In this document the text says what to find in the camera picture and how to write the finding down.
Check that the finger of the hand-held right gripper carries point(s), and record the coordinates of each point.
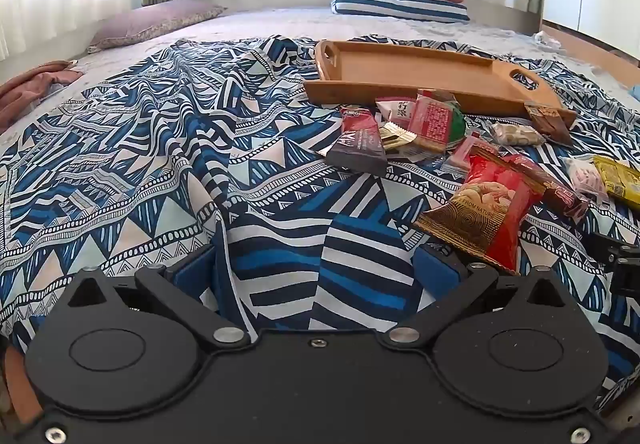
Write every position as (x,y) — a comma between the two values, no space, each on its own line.
(625,274)

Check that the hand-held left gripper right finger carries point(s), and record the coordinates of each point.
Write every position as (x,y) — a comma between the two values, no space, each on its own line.
(435,271)

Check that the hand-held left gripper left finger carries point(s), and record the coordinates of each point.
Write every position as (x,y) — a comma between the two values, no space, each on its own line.
(192,276)

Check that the red and gold snack packet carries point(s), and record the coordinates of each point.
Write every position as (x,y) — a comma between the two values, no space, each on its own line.
(492,204)

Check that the yellow snack packet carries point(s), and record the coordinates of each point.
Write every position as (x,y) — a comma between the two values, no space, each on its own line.
(620,179)

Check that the white and pink snack packet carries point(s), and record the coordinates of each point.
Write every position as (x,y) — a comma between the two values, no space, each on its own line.
(585,179)

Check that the dark red snack packet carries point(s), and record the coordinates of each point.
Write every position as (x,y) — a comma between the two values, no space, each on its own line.
(560,191)

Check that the small pink snack packet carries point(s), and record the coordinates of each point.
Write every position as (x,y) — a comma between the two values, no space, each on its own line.
(465,153)

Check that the maroon snack bar packet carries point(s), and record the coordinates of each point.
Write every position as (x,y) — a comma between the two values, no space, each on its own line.
(362,143)

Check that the red and green snack packet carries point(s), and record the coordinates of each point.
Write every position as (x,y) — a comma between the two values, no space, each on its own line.
(432,121)

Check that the clear cream snack packet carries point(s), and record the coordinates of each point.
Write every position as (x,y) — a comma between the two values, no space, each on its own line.
(517,133)

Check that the white and red snack packet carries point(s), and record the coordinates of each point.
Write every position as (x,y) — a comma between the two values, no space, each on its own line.
(395,107)

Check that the brown cake packet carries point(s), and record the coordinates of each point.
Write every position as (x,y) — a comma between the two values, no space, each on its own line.
(550,121)

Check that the wooden tray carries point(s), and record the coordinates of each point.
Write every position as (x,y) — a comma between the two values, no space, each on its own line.
(415,68)

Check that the blue patterned cloth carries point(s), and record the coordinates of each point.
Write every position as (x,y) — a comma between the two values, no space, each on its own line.
(150,148)

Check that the white crumpled item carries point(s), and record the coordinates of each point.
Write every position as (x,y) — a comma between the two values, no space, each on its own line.
(547,38)

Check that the brown pink cloth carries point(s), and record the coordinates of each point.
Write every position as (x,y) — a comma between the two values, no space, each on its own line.
(30,88)

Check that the mauve pillow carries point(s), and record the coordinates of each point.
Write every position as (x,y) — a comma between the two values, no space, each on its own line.
(150,21)

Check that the blue striped pillow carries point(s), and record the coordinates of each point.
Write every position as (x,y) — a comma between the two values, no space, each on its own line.
(400,7)

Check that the wooden bed frame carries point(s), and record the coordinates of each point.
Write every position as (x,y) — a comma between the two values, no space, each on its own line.
(595,51)

